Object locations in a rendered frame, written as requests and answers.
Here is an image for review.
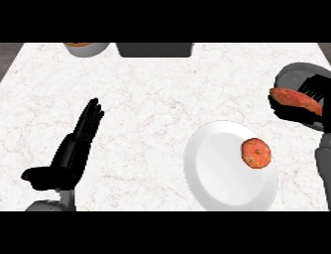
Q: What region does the dark grey box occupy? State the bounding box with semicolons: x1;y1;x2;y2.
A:
114;42;195;59

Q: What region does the round orange vegetable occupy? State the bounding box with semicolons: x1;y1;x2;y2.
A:
241;137;272;170

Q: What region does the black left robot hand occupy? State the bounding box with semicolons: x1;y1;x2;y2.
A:
19;97;105;191

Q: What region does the white plate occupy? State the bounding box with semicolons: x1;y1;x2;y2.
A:
183;120;279;212

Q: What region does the grey pan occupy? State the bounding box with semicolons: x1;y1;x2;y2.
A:
273;62;331;92

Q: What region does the orange sweet potato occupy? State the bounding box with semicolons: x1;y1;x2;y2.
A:
269;86;323;117

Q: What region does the grey cup with orange content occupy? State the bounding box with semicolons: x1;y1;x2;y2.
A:
64;42;111;59

